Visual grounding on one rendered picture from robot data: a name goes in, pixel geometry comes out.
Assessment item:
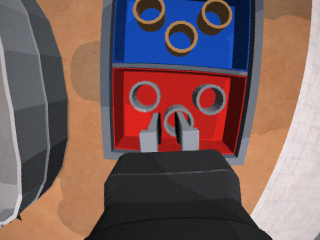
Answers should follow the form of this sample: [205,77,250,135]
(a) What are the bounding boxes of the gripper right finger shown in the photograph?
[175,112,199,151]

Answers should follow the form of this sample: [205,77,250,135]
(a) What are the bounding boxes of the bronze bushing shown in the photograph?
[133,0,165,32]
[165,21,198,57]
[197,0,232,36]

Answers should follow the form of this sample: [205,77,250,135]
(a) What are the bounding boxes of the red and blue divided bin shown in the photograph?
[100,0,264,166]

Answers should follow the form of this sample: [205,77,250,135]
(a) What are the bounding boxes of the dark grey metal sleeve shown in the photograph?
[192,84,226,115]
[164,104,194,137]
[129,81,161,112]

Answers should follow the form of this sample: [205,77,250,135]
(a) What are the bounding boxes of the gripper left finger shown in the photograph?
[139,113,162,152]

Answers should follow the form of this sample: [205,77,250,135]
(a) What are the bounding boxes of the grey round turntable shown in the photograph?
[0,0,68,228]

